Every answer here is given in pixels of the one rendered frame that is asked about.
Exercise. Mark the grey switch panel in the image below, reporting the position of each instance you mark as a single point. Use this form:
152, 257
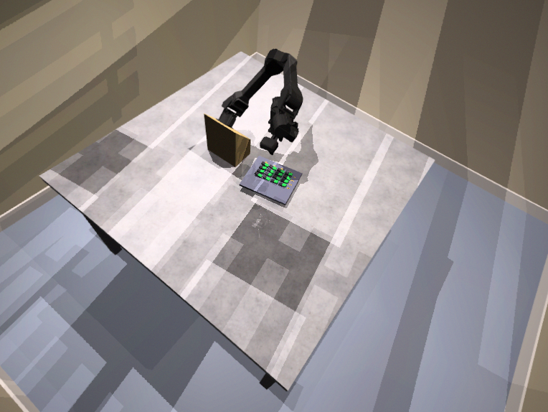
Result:
271, 180

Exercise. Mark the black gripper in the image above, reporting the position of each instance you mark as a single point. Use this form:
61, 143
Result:
270, 144

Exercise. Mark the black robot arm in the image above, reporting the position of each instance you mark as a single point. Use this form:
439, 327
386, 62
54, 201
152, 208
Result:
291, 96

